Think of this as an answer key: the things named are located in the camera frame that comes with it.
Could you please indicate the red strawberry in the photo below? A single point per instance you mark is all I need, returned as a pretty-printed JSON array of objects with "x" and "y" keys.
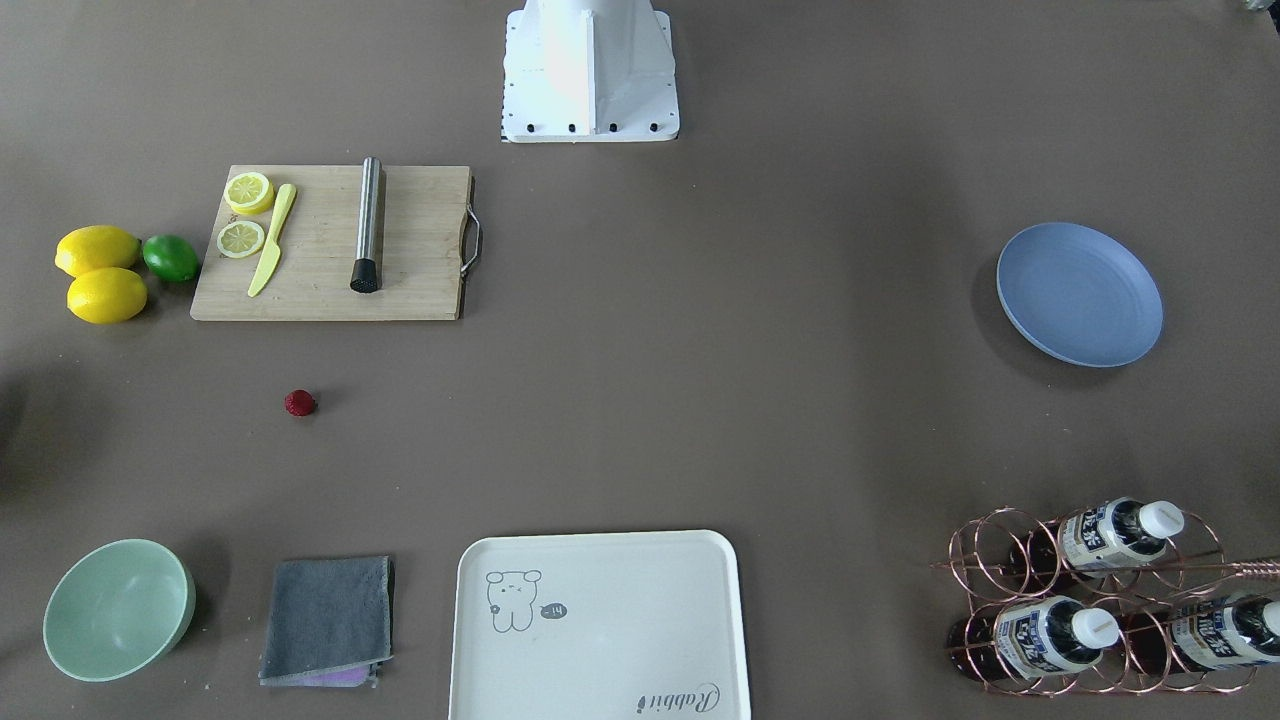
[{"x": 300, "y": 402}]

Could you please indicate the blue plate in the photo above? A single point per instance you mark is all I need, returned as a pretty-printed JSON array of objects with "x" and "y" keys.
[{"x": 1078, "y": 295}]

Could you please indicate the wooden cutting board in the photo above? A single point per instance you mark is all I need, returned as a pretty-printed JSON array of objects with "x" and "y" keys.
[{"x": 422, "y": 251}]

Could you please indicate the white rabbit tray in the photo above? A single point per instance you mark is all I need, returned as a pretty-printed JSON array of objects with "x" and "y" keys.
[{"x": 632, "y": 625}]

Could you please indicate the steel muddler black tip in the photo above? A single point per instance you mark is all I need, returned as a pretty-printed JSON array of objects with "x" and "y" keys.
[{"x": 366, "y": 272}]

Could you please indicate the yellow plastic knife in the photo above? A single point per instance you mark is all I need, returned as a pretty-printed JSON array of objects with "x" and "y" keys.
[{"x": 271, "y": 252}]

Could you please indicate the grey folded cloth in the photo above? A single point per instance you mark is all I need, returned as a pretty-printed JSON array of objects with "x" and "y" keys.
[{"x": 329, "y": 622}]

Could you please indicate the thin lemon slice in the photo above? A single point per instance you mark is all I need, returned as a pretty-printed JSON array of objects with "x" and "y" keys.
[{"x": 240, "y": 239}]

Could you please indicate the thick lemon half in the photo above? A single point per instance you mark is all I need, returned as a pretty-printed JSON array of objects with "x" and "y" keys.
[{"x": 249, "y": 193}]

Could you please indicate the lower middle drink bottle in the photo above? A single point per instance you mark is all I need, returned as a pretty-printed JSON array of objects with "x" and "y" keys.
[{"x": 1028, "y": 641}]

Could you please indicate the drink bottle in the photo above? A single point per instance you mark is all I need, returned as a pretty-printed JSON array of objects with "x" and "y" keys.
[
  {"x": 1238, "y": 630},
  {"x": 1028, "y": 641},
  {"x": 1123, "y": 534}
]

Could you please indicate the green lime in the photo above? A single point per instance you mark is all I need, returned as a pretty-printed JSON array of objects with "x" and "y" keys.
[{"x": 170, "y": 258}]

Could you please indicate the top drink bottle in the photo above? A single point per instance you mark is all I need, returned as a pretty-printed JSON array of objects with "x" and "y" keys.
[{"x": 1123, "y": 534}]

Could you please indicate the yellow lemon lower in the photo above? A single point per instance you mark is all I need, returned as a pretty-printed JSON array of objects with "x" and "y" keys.
[{"x": 107, "y": 296}]

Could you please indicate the yellow lemon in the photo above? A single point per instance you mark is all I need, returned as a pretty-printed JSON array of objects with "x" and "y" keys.
[
  {"x": 95, "y": 247},
  {"x": 107, "y": 296}
]

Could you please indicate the yellow lemon upper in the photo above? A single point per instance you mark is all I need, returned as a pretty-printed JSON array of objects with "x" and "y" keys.
[{"x": 95, "y": 247}]

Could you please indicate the green bowl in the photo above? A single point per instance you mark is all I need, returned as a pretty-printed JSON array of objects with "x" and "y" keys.
[{"x": 118, "y": 609}]

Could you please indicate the lower outer drink bottle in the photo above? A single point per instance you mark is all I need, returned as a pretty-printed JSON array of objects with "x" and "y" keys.
[{"x": 1238, "y": 630}]

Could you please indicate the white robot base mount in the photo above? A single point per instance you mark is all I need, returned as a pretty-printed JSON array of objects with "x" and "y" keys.
[{"x": 589, "y": 72}]

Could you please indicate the copper wire bottle rack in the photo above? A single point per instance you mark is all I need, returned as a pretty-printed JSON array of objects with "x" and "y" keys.
[{"x": 990, "y": 558}]

